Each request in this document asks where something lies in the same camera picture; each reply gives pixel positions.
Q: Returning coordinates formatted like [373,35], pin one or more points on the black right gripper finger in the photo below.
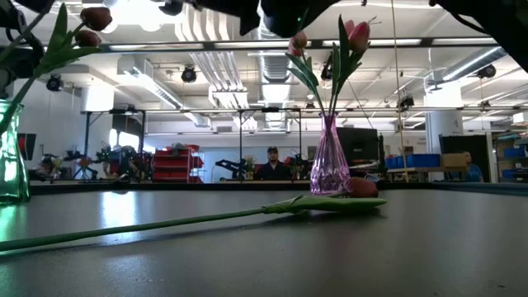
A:
[171,7]

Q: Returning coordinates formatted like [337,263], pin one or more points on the dark red artificial tulip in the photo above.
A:
[321,203]
[87,38]
[95,17]

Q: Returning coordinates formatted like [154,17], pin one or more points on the green glass vase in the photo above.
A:
[12,165]

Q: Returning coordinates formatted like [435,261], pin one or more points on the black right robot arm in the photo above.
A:
[288,20]

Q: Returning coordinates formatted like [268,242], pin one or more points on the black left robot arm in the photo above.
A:
[16,62]

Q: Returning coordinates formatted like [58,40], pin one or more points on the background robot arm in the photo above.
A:
[298,163]
[231,167]
[84,165]

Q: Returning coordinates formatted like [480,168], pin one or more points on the purple glass vase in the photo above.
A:
[330,165]

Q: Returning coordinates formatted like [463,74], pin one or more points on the overhead light bar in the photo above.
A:
[206,44]

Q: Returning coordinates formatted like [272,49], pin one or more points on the red shelf cart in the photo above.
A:
[173,165]

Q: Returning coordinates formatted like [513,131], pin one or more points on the person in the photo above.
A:
[474,172]
[273,168]

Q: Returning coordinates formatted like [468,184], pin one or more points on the black monitor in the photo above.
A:
[356,146]

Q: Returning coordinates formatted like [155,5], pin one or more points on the black red sign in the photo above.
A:
[26,146]

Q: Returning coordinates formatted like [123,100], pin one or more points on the blue plastic bin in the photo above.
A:
[412,161]

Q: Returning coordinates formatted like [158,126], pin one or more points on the white round pillar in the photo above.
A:
[443,123]

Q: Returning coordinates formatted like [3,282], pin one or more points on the cardboard box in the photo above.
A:
[453,160]

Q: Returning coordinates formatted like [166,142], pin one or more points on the black partition board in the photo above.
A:
[478,144]

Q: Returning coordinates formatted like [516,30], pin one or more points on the shelf with blue bins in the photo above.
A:
[513,163]

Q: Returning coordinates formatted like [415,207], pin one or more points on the black background stand frame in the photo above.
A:
[86,136]
[241,136]

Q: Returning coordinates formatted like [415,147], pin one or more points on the black table frame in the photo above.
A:
[247,186]

